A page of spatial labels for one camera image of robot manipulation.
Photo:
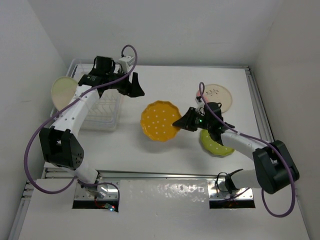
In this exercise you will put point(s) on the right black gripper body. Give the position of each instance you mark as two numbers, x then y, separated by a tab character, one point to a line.
200	121

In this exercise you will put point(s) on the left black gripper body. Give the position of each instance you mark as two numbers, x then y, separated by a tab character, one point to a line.
121	85

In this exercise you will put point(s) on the white pink floral plate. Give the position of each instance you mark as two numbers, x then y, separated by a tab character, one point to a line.
218	94

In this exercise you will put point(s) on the orange dotted plate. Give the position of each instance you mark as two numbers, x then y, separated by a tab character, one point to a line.
157	121

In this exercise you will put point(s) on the green dotted plate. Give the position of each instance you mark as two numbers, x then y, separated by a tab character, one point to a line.
214	147

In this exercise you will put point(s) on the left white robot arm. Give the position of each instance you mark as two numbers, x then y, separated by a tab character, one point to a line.
59	143

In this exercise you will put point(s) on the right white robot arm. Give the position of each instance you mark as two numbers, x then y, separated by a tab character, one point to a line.
272	164

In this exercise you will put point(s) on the cream round plate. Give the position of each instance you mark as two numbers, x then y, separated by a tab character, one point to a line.
62	91

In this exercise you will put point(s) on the white foreground cover board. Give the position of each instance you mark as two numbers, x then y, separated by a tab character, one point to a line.
156	210

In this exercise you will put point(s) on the small green circuit board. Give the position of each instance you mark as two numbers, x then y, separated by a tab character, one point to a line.
104	205

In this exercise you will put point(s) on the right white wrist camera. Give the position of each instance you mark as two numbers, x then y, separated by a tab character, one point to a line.
199	101

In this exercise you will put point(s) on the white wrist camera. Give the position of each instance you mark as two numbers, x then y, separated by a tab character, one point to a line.
126	63
199	101

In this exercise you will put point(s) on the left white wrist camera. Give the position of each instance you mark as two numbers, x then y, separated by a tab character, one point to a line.
126	63

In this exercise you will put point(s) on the white wire dish rack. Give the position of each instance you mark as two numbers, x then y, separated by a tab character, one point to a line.
103	115

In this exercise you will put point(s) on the front aluminium frame rail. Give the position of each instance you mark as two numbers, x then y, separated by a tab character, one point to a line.
58	173

